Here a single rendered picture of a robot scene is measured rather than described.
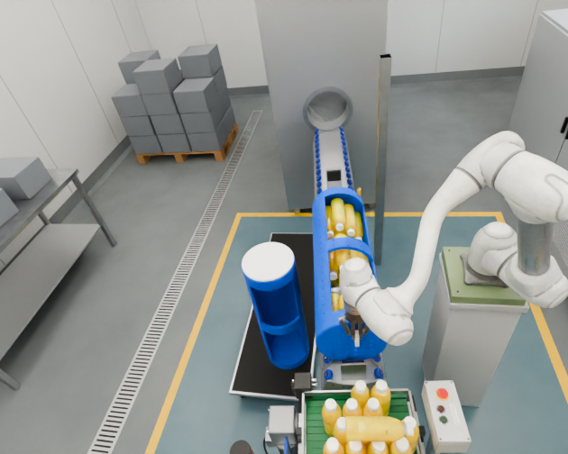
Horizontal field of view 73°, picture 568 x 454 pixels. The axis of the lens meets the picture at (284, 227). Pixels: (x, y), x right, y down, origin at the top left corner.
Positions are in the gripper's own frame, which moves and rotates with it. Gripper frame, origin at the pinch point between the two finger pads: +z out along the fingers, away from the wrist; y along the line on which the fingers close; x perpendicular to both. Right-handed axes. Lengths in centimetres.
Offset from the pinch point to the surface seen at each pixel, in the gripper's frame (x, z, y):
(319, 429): -22.5, 26.2, -16.6
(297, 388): -11.2, 16.1, -24.1
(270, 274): 46, 12, -38
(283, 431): -21.8, 30.2, -31.2
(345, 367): -4.7, 12.4, -4.9
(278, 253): 61, 12, -35
